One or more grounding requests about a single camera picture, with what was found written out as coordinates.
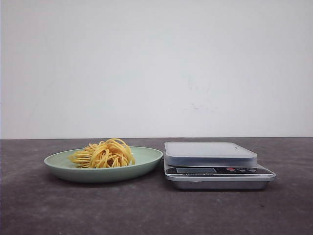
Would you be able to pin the silver digital kitchen scale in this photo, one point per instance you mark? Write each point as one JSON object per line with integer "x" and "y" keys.
{"x": 214, "y": 165}

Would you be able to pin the light green round plate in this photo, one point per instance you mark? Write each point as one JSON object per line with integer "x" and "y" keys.
{"x": 146, "y": 159}

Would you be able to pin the yellow vermicelli noodle bundle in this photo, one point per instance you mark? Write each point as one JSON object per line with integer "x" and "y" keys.
{"x": 105, "y": 154}

